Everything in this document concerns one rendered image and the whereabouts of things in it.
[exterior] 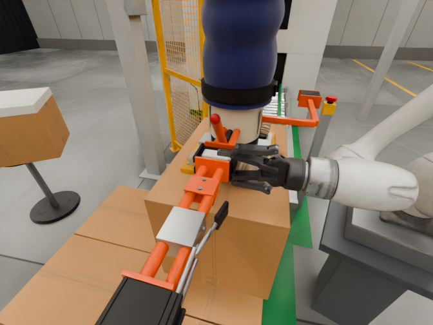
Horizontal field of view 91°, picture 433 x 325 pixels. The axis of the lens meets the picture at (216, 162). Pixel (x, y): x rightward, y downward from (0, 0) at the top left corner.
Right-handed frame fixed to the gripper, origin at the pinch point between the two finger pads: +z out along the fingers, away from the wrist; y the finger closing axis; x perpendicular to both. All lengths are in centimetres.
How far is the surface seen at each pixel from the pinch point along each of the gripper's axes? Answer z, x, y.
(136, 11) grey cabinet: 90, 123, -30
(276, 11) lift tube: -9.1, 20.7, -30.2
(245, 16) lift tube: -2.6, 15.7, -29.3
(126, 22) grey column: 97, 119, -23
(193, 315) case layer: 6, -12, 65
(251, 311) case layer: -15, -5, 65
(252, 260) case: -12.5, -5.2, 30.0
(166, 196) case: 14.2, -2.4, 12.8
